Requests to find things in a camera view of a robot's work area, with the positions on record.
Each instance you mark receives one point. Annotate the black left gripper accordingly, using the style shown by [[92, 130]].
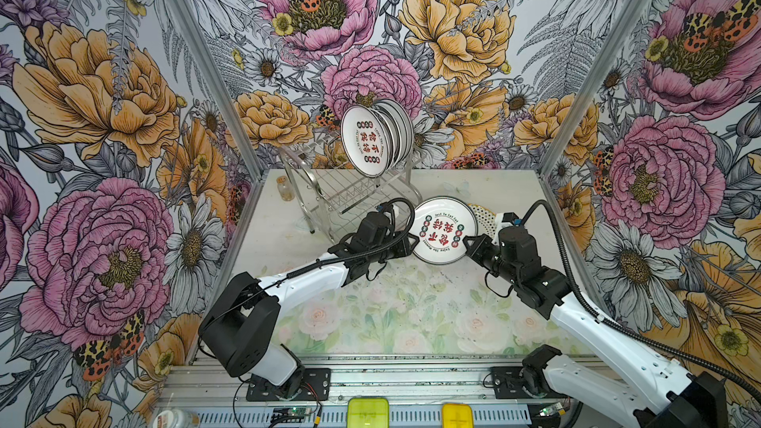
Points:
[[403, 241]]

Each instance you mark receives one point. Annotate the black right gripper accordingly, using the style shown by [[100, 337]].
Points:
[[481, 243]]

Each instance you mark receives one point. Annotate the white plate yellow rim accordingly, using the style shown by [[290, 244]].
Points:
[[486, 219]]

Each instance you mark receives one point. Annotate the silver metal dish rack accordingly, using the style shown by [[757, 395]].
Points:
[[334, 197]]

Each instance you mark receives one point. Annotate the white plate red floral pattern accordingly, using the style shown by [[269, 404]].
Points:
[[441, 225]]

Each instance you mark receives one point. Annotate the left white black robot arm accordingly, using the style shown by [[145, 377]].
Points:
[[238, 329]]

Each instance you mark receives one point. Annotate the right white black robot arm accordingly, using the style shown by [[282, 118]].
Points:
[[650, 390]]

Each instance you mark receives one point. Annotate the yellow plastic box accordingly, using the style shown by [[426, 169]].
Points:
[[455, 415]]

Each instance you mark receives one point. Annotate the green plastic box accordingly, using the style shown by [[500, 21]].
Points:
[[368, 412]]

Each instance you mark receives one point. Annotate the white round container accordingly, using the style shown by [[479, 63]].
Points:
[[176, 418]]

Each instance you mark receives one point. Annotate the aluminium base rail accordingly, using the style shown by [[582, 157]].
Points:
[[417, 390]]

